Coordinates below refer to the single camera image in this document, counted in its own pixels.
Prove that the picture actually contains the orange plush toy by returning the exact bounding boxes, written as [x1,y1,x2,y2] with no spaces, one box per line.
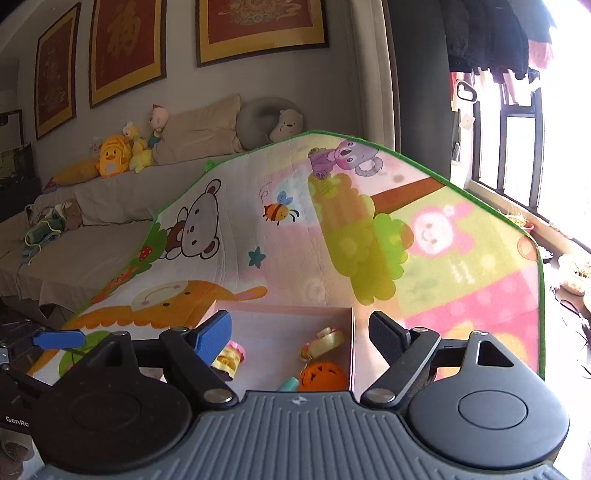
[97,135,133,177]

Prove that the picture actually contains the pink faced doll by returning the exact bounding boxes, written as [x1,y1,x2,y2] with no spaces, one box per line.
[147,104,170,149]

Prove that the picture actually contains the pale plant pot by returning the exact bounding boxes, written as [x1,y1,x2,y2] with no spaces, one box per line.
[556,254,591,297]

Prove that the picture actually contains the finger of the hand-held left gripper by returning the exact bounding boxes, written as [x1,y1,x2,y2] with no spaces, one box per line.
[30,329,88,351]

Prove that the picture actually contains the beige cushion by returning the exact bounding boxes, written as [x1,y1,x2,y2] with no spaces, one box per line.
[152,95,243,166]

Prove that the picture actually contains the narrow red framed picture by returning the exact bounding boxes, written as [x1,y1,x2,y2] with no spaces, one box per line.
[34,2,82,141]

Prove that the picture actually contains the dark cabinet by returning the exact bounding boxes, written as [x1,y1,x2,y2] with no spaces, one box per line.
[0,110,43,223]

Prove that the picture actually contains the yellow pink toy cake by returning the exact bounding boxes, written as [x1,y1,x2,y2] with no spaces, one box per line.
[300,327,345,363]

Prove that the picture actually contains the white bear plush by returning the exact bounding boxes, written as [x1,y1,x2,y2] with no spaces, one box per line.
[270,109,305,142]

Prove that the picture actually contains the yellow plush toy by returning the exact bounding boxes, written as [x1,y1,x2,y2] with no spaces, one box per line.
[129,138,156,174]

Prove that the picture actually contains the beige covered sofa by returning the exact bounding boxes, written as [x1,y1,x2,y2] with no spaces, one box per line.
[0,152,218,326]

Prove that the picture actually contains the red plant pot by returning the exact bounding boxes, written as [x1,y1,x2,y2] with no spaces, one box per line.
[508,210,537,232]

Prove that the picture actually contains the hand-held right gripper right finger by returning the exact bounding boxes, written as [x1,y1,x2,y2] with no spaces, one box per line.
[359,311,516,409]

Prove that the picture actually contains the dark hanging clothes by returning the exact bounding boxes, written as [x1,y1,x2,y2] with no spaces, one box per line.
[438,0,555,85]

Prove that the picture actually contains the pink cardboard box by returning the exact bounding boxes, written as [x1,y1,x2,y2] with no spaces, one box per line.
[203,302,356,393]

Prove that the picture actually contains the beige curtain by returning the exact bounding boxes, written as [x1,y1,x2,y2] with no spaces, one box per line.
[348,0,400,145]

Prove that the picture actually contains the brown plush toy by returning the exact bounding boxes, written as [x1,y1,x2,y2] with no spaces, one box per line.
[62,199,84,232]

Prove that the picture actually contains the grey neck pillow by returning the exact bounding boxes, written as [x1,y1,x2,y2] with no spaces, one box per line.
[236,96,305,151]

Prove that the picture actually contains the wide red framed picture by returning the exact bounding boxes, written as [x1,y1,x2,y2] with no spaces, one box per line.
[195,0,330,68]

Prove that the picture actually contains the black window grille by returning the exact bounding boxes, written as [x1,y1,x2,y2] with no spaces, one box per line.
[471,83,591,232]

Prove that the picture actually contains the orange perforated ball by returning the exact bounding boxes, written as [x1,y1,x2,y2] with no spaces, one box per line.
[298,361,350,393]

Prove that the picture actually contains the black cable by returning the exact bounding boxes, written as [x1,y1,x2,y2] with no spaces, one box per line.
[558,300,591,376]

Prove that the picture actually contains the cartoon animal printed mat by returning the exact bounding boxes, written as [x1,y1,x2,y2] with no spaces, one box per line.
[25,130,548,384]

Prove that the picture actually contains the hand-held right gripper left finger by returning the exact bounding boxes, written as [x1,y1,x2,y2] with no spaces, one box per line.
[85,310,239,407]

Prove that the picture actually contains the red gold character framed picture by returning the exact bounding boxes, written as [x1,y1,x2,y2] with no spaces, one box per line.
[89,0,167,110]

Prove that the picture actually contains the orange banana pillow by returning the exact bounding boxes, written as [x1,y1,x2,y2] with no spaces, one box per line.
[51,159,102,187]

